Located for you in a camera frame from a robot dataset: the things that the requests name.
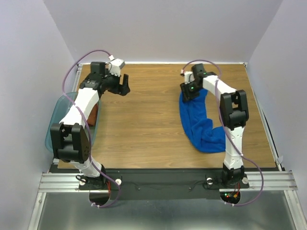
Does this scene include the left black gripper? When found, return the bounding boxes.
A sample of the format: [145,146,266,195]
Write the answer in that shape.
[102,69,130,96]

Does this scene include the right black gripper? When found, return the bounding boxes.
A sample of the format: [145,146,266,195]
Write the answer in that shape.
[178,80,201,103]

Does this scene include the blue towel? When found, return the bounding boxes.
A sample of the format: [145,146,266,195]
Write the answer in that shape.
[179,89,225,153]

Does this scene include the brown towel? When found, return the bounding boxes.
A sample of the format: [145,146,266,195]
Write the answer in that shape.
[87,103,99,127]

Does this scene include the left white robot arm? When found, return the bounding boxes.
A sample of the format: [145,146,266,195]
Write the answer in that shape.
[50,58,130,189]

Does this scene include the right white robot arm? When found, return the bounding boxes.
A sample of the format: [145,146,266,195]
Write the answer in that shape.
[180,63,249,187]

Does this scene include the teal plastic bin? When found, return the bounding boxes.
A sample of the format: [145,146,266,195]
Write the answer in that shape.
[45,96,101,153]

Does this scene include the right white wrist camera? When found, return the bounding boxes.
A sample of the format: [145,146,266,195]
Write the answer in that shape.
[180,69,194,84]

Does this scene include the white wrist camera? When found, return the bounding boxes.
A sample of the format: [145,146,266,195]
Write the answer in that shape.
[180,69,194,84]
[108,55,125,77]

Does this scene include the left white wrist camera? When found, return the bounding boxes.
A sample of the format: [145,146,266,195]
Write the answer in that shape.
[108,55,125,77]

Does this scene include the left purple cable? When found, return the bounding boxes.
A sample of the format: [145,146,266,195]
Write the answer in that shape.
[62,49,122,208]

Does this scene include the purple cable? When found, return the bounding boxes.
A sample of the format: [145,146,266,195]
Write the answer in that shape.
[181,59,265,207]
[62,49,122,208]

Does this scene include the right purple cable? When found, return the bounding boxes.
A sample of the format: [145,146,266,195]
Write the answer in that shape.
[181,59,265,207]

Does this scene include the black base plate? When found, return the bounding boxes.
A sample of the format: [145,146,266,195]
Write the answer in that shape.
[76,169,249,202]

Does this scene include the aluminium frame rail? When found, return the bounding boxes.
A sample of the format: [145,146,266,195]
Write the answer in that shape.
[38,171,298,193]

